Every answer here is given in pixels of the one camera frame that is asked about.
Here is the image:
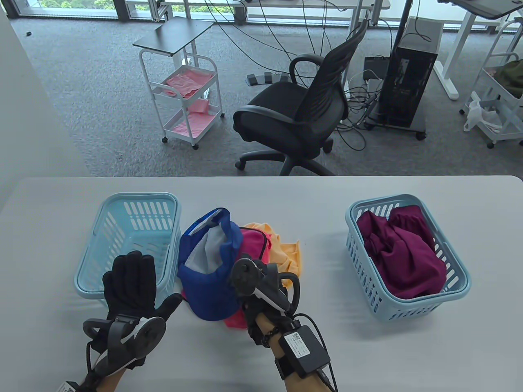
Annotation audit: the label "person's left hand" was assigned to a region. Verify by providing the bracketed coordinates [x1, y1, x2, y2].
[90, 251, 183, 374]

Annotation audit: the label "person's right hand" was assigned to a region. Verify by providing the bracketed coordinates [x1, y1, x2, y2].
[231, 254, 301, 347]

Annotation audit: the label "light blue hand basket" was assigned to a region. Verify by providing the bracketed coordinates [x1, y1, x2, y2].
[74, 192, 182, 300]
[345, 194, 472, 321]

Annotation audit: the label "blue cap apparel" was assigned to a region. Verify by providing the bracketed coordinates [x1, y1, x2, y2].
[177, 207, 244, 322]

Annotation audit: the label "yellow towel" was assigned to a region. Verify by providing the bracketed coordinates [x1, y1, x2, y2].
[244, 222, 303, 295]

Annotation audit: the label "pink towel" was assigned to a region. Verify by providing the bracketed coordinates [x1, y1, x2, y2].
[224, 227, 273, 330]

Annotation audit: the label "maroon apparel garment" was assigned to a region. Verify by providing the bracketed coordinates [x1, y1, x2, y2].
[356, 205, 447, 300]

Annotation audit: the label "person's left forearm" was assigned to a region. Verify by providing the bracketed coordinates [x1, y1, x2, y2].
[77, 366, 125, 392]

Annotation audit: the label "person's right forearm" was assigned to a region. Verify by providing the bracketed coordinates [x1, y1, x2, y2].
[255, 314, 332, 392]

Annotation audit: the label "black hand controller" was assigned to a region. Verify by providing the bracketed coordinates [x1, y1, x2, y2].
[230, 259, 301, 316]
[83, 314, 167, 374]

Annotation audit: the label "white rolling cart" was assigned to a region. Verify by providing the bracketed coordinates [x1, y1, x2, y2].
[139, 48, 226, 150]

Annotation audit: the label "black office chair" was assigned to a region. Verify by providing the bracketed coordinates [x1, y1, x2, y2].
[233, 18, 369, 177]

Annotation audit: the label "grey foot pedals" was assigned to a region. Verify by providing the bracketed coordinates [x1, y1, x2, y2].
[245, 72, 292, 87]

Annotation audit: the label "black computer tower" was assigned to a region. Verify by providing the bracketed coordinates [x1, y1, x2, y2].
[377, 45, 438, 128]
[364, 16, 444, 141]

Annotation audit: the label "white plastic bag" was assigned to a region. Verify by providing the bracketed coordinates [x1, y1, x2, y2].
[463, 91, 504, 133]

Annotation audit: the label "long white desk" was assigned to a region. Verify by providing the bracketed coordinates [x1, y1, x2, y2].
[239, 0, 391, 26]

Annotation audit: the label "white standing desk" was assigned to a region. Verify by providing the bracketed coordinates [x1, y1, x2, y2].
[433, 0, 523, 101]

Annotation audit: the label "black monitor pole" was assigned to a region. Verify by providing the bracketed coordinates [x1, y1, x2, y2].
[390, 0, 412, 51]

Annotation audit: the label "olive green bag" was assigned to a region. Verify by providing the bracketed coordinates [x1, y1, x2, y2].
[492, 59, 523, 99]

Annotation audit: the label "dark bead bracelet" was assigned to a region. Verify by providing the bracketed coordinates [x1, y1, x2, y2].
[261, 325, 283, 349]

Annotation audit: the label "black wrist strap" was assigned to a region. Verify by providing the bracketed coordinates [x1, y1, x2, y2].
[274, 356, 295, 381]

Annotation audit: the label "black sensor cable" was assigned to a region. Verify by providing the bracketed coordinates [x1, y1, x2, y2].
[291, 312, 340, 392]

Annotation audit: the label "black floor cables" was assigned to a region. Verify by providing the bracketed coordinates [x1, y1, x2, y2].
[333, 69, 384, 152]

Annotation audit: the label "grey metal frame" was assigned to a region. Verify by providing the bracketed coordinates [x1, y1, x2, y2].
[149, 0, 170, 23]

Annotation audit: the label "black hanging cables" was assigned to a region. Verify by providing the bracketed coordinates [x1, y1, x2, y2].
[203, 0, 358, 76]

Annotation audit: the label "white wire cart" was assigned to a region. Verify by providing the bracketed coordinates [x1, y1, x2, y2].
[460, 17, 523, 149]

